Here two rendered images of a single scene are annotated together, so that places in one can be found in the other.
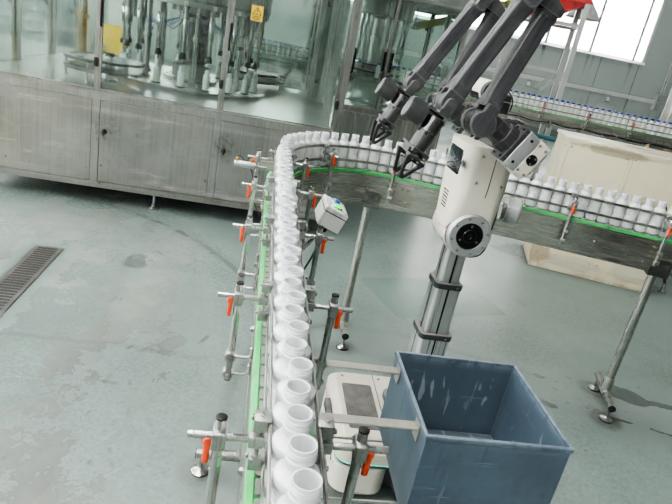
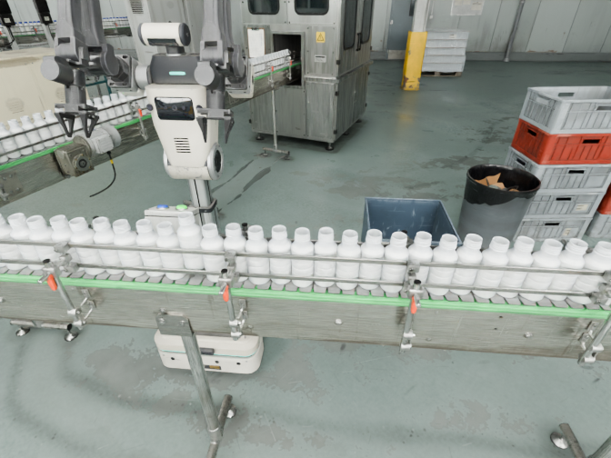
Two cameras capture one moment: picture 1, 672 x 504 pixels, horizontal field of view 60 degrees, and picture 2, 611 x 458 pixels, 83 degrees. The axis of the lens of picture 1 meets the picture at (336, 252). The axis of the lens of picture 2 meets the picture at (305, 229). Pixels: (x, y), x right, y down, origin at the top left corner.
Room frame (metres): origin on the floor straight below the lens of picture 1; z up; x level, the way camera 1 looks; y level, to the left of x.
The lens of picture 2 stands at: (1.21, 0.83, 1.65)
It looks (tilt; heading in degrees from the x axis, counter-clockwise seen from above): 33 degrees down; 285
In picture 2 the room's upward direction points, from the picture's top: straight up
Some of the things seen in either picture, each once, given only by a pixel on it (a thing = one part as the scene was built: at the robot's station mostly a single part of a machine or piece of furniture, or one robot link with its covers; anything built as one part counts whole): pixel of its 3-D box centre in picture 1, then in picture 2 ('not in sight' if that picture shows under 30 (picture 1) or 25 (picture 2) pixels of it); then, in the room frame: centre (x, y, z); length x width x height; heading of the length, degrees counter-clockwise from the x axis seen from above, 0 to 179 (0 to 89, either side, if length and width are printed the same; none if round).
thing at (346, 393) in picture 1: (406, 414); (220, 301); (2.03, -0.42, 0.24); 0.68 x 0.53 x 0.41; 100
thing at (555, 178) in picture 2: not in sight; (555, 167); (-0.02, -2.08, 0.55); 0.61 x 0.41 x 0.22; 17
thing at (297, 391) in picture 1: (289, 433); (591, 273); (0.70, 0.01, 1.08); 0.06 x 0.06 x 0.17
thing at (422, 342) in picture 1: (420, 371); not in sight; (2.04, -0.43, 0.45); 0.13 x 0.13 x 0.40; 10
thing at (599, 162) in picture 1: (602, 209); (31, 111); (5.27, -2.32, 0.59); 1.10 x 0.62 x 1.18; 81
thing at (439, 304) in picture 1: (433, 325); (209, 238); (2.04, -0.43, 0.66); 0.11 x 0.11 x 0.40; 10
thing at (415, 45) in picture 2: not in sight; (413, 61); (1.05, -7.63, 0.55); 0.40 x 0.40 x 1.10; 9
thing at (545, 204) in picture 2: not in sight; (545, 194); (-0.02, -2.08, 0.33); 0.61 x 0.41 x 0.22; 16
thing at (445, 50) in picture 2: not in sight; (435, 52); (0.49, -9.76, 0.50); 1.24 x 1.03 x 1.00; 12
